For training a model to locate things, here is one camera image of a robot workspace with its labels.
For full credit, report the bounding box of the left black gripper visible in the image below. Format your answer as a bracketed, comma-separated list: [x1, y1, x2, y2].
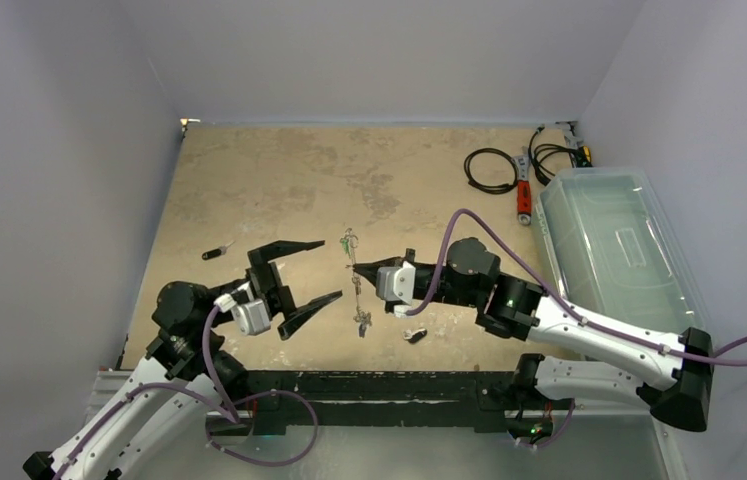
[213, 240, 340, 333]

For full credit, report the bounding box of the silver key holder strip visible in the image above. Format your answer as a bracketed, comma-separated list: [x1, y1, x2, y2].
[340, 228, 372, 338]

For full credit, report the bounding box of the black key fob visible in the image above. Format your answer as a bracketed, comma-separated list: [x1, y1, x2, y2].
[403, 328, 428, 344]

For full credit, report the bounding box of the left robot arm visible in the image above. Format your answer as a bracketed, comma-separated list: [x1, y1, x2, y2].
[23, 240, 341, 479]

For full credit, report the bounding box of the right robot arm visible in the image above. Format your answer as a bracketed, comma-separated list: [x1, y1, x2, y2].
[352, 237, 714, 432]

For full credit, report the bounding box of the yellow black connector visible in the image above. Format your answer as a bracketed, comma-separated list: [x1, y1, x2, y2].
[577, 146, 593, 168]

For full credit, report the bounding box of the clear plastic storage bin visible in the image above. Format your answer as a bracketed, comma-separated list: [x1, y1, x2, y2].
[532, 167, 708, 334]

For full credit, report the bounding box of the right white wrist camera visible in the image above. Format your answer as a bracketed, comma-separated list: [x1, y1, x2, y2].
[375, 262, 416, 318]

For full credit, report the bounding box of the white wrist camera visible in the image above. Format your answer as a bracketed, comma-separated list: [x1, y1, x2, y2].
[375, 262, 416, 318]
[214, 294, 271, 336]

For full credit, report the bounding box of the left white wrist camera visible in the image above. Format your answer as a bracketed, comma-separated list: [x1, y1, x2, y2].
[214, 294, 271, 336]

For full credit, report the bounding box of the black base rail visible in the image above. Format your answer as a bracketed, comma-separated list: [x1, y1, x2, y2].
[187, 369, 580, 439]

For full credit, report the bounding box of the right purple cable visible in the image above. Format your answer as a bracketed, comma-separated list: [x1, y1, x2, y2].
[406, 209, 747, 367]

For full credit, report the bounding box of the purple cable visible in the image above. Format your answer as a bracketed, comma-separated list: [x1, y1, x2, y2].
[406, 209, 747, 367]
[51, 304, 242, 480]

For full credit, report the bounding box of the coiled black cable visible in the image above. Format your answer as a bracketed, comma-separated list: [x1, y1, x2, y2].
[463, 147, 520, 196]

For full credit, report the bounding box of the orange handled tool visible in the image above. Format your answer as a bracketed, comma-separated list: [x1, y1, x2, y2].
[514, 154, 532, 226]

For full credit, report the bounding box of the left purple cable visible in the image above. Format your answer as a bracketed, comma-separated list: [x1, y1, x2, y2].
[51, 304, 242, 480]

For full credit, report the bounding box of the black cable bundle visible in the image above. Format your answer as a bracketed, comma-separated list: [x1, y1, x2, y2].
[527, 124, 580, 187]

